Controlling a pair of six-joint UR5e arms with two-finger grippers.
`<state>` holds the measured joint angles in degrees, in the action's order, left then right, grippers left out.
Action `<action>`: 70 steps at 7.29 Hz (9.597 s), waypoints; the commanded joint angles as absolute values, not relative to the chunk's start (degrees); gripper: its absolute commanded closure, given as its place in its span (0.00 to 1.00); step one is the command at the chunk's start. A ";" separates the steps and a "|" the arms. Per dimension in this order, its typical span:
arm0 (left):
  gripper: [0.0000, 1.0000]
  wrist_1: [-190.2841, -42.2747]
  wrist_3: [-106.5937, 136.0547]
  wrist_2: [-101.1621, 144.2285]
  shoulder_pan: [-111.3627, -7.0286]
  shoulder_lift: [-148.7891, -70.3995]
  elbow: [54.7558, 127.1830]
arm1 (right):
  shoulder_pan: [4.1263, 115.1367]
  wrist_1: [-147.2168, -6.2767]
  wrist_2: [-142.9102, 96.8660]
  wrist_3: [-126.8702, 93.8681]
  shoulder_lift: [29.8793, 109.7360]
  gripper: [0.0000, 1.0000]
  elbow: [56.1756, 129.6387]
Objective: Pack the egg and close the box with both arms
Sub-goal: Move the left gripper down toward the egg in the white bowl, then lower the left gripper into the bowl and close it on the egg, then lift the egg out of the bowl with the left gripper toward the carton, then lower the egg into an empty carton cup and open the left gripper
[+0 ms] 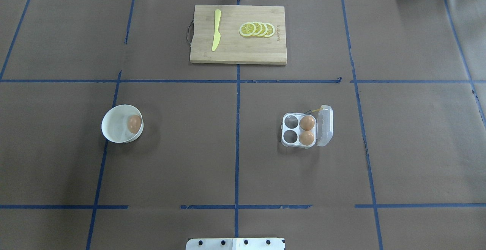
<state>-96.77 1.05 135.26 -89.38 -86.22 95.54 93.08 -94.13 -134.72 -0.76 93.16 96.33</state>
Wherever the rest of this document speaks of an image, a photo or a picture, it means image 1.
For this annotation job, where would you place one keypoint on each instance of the clear plastic egg box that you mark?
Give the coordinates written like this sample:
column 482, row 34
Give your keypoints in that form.
column 323, row 130

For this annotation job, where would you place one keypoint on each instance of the brown egg from bowl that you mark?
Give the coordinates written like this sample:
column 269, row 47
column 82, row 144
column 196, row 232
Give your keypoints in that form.
column 134, row 123

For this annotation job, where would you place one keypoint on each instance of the upper brown egg in box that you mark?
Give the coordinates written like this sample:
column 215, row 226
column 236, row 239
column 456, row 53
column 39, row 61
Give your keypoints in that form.
column 307, row 123

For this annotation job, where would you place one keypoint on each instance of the brown egg in box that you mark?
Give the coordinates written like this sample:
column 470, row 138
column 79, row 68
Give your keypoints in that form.
column 307, row 123
column 307, row 138

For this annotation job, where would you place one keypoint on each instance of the lower brown egg in box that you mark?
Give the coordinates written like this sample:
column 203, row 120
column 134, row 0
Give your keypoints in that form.
column 307, row 138

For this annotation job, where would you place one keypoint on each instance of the wooden cutting board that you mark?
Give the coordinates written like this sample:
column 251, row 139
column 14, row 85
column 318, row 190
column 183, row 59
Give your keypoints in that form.
column 233, row 48

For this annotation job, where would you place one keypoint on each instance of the front lemon slice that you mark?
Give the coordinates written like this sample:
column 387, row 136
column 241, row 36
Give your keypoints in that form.
column 247, row 29

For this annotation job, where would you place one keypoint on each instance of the lemon slice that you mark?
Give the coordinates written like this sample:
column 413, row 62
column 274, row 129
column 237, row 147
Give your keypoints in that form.
column 247, row 29
column 263, row 30
column 258, row 28
column 270, row 30

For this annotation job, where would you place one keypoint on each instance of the back lemon slice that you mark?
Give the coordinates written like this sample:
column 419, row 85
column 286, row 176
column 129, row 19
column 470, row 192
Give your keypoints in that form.
column 270, row 30

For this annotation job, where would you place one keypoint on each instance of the yellow plastic knife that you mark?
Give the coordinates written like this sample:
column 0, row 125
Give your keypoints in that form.
column 216, row 35

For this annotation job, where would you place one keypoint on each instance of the white ceramic bowl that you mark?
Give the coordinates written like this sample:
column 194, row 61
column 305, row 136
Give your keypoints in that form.
column 114, row 124

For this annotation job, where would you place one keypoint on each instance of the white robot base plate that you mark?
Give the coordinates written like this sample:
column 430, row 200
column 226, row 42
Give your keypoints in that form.
column 252, row 243

